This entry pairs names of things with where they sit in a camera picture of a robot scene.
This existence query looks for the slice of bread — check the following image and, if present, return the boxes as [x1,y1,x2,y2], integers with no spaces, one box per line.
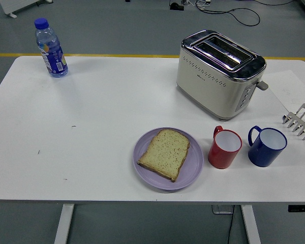
[137,129,191,183]

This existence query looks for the grey toaster lever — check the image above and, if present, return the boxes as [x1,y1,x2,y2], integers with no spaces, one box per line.
[255,80,269,92]

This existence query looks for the lilac round plate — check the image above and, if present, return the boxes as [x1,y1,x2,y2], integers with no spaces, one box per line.
[133,127,204,192]

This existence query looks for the cream and chrome toaster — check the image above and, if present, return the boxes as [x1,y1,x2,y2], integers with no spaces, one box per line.
[176,29,267,121]

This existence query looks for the red mug white inside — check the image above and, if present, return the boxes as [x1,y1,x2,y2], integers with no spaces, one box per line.
[207,125,243,169]

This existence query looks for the blue mug white inside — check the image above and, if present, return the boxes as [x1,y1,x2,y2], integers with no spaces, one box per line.
[248,125,288,168]

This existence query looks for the black floor device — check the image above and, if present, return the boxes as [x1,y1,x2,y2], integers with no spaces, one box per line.
[169,1,185,11]

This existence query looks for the clear water bottle blue cap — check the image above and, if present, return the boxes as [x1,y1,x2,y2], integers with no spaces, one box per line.
[34,17,69,78]

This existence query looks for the white table leg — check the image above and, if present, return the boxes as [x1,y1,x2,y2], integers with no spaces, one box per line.
[53,204,75,244]
[240,204,261,244]

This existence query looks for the silver metal toast rack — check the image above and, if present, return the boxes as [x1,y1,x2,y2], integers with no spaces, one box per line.
[282,103,305,141]

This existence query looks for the white floor stand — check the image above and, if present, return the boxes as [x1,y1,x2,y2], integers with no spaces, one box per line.
[0,0,53,19]

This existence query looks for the clear plastic under-table bracket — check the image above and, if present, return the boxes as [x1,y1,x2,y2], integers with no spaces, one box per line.
[211,204,235,215]

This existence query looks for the black under-table cable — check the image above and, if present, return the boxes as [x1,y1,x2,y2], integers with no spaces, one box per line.
[226,205,236,244]

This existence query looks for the black floor cable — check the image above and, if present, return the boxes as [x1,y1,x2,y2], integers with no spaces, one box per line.
[195,0,295,26]

